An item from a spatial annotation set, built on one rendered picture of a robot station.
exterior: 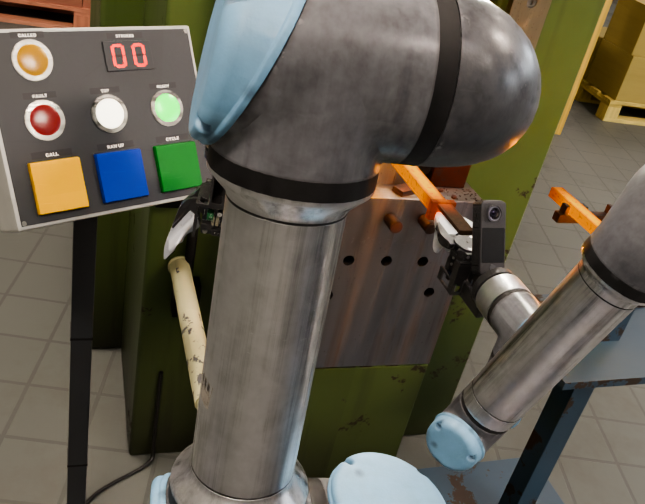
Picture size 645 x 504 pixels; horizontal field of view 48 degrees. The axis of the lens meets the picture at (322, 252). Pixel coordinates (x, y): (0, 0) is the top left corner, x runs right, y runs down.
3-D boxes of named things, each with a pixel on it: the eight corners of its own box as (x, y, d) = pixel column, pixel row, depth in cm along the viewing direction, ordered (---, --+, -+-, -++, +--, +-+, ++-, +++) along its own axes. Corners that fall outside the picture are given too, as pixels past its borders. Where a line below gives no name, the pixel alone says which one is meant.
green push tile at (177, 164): (203, 185, 121) (195, 140, 121) (164, 192, 116) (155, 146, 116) (198, 185, 122) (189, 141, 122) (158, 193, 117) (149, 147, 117)
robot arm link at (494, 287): (495, 287, 103) (544, 287, 105) (481, 269, 106) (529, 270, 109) (480, 330, 106) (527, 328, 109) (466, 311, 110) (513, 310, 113)
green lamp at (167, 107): (181, 125, 118) (184, 100, 116) (152, 123, 117) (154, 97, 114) (179, 117, 121) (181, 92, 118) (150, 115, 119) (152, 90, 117)
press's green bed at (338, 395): (383, 494, 200) (429, 364, 176) (247, 508, 187) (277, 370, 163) (327, 359, 244) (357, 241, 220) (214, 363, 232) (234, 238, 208)
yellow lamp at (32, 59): (49, 80, 104) (49, 50, 102) (14, 77, 103) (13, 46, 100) (50, 72, 107) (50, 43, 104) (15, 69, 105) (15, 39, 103)
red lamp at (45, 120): (62, 139, 105) (62, 111, 103) (27, 137, 104) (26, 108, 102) (62, 130, 108) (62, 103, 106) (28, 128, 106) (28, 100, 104)
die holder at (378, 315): (429, 364, 176) (486, 202, 153) (277, 369, 163) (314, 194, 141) (357, 240, 220) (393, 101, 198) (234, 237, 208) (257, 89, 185)
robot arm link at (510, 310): (513, 386, 98) (535, 336, 94) (477, 335, 107) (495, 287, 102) (563, 383, 100) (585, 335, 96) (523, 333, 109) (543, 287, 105)
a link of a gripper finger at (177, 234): (143, 262, 103) (187, 223, 100) (151, 241, 108) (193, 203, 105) (160, 276, 104) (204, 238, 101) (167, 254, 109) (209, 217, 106)
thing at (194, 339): (220, 414, 131) (224, 392, 128) (191, 416, 129) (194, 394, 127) (190, 275, 166) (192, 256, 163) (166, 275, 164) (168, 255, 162)
